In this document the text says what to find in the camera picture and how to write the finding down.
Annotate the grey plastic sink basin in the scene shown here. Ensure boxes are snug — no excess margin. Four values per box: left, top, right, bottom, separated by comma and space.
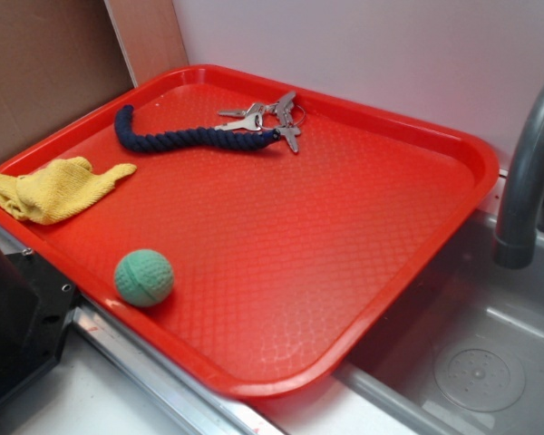
335, 212, 544, 434

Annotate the yellow cloth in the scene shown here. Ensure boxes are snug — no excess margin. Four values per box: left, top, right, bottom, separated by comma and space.
0, 157, 137, 225

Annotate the brown cardboard panel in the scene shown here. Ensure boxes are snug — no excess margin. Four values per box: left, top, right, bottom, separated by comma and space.
0, 1, 188, 163

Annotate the silver key bunch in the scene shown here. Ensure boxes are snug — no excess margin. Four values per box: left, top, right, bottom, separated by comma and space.
215, 91, 306, 154

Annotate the red plastic tray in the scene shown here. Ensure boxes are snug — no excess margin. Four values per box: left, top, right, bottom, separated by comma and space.
0, 65, 499, 399

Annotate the grey faucet spout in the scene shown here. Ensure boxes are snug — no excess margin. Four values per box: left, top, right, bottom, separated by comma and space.
492, 86, 544, 269

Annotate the silver metal rail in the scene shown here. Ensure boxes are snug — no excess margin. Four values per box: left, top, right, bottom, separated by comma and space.
0, 212, 291, 435

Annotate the green foam ball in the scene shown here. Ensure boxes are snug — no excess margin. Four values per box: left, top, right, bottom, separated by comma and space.
113, 249, 175, 308

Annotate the navy blue braided rope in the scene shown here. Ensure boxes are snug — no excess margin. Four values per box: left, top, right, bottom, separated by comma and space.
113, 104, 282, 157

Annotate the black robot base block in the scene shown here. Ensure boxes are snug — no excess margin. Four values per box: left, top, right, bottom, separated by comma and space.
0, 249, 77, 407

